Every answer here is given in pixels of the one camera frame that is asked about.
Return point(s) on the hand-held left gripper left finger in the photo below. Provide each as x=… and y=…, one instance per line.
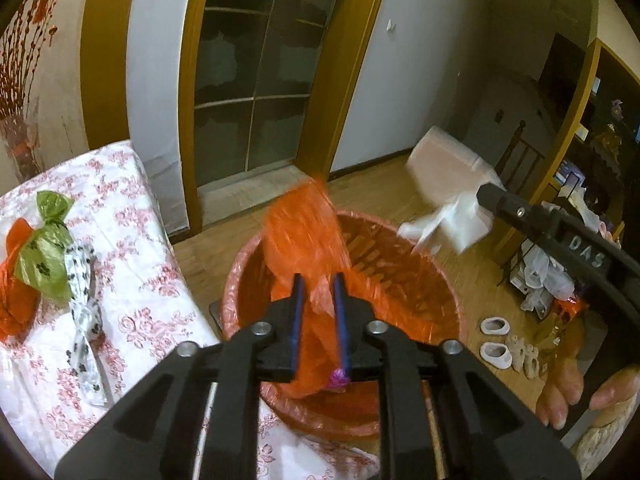
x=298, y=320

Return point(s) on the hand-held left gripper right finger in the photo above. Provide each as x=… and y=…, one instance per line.
x=341, y=320

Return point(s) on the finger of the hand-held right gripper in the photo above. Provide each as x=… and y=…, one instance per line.
x=515, y=212

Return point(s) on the orange plastic waste basket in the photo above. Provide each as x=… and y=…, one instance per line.
x=400, y=280

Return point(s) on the white plastic bag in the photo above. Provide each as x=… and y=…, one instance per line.
x=445, y=170

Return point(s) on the orange plastic bag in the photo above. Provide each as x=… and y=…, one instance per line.
x=300, y=230
x=17, y=305

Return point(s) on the white paw print bag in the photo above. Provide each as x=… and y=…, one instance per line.
x=82, y=305

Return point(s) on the green paw print bag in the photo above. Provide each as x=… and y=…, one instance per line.
x=42, y=255

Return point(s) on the person's right hand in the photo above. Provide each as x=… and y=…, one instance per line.
x=562, y=380

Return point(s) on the pile of white plastic bags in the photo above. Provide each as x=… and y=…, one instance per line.
x=542, y=275

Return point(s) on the wooden chair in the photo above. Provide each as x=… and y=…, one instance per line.
x=520, y=152

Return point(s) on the white cabinet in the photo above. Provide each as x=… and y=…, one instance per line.
x=515, y=105

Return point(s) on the white slipper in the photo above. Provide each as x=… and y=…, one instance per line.
x=496, y=355
x=494, y=326

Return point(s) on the beige shoes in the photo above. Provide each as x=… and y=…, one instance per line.
x=525, y=357

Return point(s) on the wooden shelf unit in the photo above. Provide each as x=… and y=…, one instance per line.
x=615, y=110

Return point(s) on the red floral tablecloth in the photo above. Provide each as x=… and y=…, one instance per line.
x=130, y=240

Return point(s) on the glass sliding door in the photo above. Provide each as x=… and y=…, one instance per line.
x=280, y=60

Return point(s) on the dark wall panel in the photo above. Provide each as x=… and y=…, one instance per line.
x=562, y=60

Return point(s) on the wooden door frame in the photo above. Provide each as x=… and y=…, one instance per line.
x=350, y=85

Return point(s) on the wooden wall trim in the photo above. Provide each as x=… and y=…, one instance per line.
x=102, y=60

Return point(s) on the red blossom wall decal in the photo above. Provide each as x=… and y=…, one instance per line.
x=20, y=75

